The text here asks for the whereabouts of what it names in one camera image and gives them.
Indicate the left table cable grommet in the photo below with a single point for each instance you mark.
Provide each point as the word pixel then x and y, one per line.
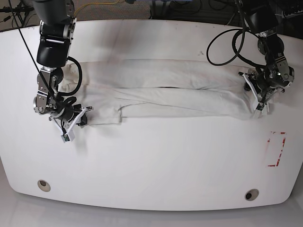
pixel 44 186

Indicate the wrist camera board image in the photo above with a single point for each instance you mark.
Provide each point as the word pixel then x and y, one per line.
pixel 260 109
pixel 68 137

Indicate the right table cable grommet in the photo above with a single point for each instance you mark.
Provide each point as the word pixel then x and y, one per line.
pixel 251 194

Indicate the white power strip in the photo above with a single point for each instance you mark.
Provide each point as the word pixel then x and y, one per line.
pixel 292 12

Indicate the black tripod stand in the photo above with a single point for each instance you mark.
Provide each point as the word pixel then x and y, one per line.
pixel 19 14

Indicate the table cable grommet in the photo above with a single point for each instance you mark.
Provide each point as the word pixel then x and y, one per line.
pixel 44 186
pixel 251 194

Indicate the wrist camera board image right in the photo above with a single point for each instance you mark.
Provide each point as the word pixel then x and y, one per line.
pixel 260 109

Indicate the red tape rectangle marking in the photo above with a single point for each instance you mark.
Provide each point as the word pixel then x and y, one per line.
pixel 274 148

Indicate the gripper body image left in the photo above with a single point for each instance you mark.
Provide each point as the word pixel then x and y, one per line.
pixel 68 117

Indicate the wrist camera board image left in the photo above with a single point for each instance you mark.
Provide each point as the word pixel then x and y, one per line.
pixel 68 137

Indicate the white T-shirt with yellow logo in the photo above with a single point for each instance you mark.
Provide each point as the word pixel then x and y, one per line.
pixel 162 88

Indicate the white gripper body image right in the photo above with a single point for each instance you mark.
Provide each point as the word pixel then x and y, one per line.
pixel 261 89

